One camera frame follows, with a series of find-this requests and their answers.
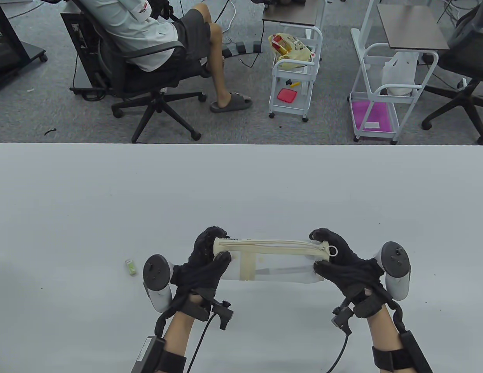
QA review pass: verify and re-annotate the large white rolling cart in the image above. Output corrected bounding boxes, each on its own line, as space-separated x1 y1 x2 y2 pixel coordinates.
350 28 439 145

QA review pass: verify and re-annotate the black forearm strap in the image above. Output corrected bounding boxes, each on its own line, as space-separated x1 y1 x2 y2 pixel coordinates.
158 350 187 373
372 346 411 371

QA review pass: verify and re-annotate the person's left forearm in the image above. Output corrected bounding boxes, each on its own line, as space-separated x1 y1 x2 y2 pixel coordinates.
163 311 195 373

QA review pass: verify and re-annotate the white and black right controller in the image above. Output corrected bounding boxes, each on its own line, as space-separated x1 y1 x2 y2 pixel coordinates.
376 241 411 301

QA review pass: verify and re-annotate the black right camera cable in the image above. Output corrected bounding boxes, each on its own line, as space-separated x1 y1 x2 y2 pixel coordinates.
327 333 349 373

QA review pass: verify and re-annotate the large brown top desk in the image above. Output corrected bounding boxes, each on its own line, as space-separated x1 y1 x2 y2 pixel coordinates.
358 0 450 70

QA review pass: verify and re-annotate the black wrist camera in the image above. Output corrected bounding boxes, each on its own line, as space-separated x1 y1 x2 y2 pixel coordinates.
331 305 357 335
210 299 234 331

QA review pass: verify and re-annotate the black coiled cord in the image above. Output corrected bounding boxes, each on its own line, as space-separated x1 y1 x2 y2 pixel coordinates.
155 307 176 338
387 299 406 334

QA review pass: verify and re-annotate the black rolling stand base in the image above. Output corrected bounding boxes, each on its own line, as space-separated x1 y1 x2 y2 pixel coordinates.
0 0 47 99

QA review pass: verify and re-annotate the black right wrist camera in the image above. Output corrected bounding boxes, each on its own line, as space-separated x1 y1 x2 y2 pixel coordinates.
331 305 357 335

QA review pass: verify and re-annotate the white and black left controller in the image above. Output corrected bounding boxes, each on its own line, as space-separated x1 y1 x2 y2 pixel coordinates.
143 254 176 313

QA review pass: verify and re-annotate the magenta mat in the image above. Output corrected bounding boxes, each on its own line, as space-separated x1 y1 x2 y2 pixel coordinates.
351 100 394 132

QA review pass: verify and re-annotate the yellow plastic bag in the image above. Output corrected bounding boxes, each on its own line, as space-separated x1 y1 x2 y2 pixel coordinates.
268 33 316 70

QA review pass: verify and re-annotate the white floor cable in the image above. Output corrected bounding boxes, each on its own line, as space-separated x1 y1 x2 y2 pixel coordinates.
214 0 236 33

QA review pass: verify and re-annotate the black box on left forearm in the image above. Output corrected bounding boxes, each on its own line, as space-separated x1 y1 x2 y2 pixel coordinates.
131 336 166 373

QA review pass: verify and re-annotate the black mesh office chair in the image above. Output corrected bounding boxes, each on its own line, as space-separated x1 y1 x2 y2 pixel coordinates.
421 0 483 146

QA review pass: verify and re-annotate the person's left hand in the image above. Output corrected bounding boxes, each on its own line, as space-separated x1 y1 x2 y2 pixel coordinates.
171 226 232 308

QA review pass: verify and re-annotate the white plastic bag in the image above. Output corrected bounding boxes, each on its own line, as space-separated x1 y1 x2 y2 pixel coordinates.
382 52 421 96

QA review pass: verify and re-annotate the grey foot pedal strip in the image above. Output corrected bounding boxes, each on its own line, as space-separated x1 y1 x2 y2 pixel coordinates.
221 41 263 59

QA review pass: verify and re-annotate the person's right forearm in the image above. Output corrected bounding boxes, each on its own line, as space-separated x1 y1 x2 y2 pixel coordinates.
368 307 405 373

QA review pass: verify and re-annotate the grey slipper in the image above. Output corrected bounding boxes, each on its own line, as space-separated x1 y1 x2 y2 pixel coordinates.
209 91 253 113

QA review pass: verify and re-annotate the white and black controller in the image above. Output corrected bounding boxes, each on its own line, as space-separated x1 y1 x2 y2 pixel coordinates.
376 241 411 301
143 254 176 313

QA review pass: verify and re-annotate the black left coiled cord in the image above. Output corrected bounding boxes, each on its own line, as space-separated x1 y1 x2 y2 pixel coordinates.
155 307 176 338

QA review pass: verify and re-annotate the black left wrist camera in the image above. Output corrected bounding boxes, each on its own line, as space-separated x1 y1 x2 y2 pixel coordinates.
210 299 234 331

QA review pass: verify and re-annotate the black left forearm strap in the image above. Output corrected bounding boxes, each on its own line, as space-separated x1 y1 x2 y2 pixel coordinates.
158 350 187 373

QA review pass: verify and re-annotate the black right coiled cord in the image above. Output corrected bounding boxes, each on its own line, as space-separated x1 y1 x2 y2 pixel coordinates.
387 299 406 334

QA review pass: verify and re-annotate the person's right hand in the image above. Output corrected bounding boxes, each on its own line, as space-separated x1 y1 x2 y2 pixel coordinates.
309 228 397 319

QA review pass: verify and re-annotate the translucent cream-trimmed pencil pouch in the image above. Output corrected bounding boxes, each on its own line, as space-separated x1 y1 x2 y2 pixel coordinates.
212 237 338 284

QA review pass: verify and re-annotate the small white rolling cart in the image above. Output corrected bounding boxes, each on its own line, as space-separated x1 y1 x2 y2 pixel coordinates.
269 23 324 123

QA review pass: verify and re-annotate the black left camera cable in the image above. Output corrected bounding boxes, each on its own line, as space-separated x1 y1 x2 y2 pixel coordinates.
186 313 219 373

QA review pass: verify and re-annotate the black box on right forearm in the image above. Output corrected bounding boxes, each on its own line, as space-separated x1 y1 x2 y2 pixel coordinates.
399 330 432 373

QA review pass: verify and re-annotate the black camera cable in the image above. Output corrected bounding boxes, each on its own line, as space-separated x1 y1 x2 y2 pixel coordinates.
327 333 349 373
186 313 219 373

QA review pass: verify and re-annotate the black computer tower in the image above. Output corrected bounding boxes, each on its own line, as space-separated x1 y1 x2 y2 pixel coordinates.
61 12 106 92

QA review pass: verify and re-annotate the black right forearm strap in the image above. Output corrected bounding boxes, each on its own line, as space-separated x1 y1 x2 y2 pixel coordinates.
372 346 411 371

